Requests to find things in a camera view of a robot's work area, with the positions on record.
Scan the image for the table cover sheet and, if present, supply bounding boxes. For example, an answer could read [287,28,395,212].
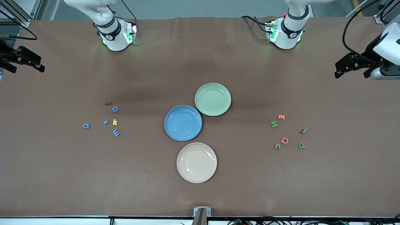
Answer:
[0,16,400,218]

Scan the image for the green plate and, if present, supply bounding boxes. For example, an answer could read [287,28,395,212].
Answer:
[194,82,232,117]

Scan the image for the blue plate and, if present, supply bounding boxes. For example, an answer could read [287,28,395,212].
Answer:
[164,105,203,142]

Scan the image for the beige plate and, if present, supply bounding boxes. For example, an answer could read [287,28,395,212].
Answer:
[176,142,218,184]

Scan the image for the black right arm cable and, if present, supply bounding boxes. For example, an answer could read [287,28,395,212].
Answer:
[0,8,38,41]

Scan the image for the aluminium frame profile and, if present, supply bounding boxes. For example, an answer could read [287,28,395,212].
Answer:
[373,14,394,25]
[0,0,43,28]

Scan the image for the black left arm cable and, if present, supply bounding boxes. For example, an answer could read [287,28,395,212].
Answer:
[342,0,380,63]

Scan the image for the black cable loop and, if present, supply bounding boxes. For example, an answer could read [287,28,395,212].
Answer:
[379,0,400,25]

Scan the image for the black arm base cable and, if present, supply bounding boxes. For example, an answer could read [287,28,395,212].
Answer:
[241,15,270,33]

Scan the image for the thin black base cable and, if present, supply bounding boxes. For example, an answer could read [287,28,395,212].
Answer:
[120,0,137,21]

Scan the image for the white table edge rail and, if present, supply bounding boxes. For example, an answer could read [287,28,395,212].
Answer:
[0,216,400,225]

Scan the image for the tangled cable bundle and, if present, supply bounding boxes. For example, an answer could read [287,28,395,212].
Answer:
[227,215,400,225]

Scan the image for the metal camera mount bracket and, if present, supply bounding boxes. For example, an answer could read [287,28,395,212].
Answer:
[192,207,212,225]

